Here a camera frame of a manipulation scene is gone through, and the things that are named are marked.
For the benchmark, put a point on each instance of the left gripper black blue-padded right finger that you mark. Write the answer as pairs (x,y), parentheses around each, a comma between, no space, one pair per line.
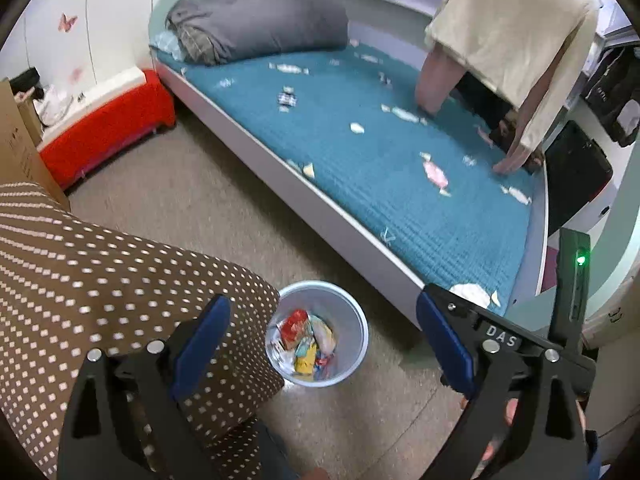
(522,418)

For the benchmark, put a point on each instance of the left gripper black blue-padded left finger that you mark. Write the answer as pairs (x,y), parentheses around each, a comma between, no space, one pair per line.
(124,419)

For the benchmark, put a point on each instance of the white trash bin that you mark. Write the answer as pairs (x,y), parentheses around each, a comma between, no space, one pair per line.
(318,335)

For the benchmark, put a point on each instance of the brown dotted tablecloth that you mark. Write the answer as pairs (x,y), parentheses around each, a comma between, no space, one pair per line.
(68,286)

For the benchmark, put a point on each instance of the pink candy wrapper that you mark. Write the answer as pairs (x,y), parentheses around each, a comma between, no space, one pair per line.
(434,174)

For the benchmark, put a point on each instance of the teal bed mattress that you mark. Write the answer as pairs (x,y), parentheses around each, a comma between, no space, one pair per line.
(346,119)

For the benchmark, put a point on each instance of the tall cardboard box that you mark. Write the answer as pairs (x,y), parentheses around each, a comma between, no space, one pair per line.
(20,160)

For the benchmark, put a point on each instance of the red storage bench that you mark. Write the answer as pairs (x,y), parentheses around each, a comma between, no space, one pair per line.
(108,130)

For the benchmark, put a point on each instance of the white plastic bag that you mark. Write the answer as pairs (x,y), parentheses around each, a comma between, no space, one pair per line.
(53,106)

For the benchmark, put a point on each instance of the beige hanging shirt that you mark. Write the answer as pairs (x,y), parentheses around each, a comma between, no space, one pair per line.
(528,52)

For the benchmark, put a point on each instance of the grey folded quilt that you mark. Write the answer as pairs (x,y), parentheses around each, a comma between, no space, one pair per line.
(216,32)

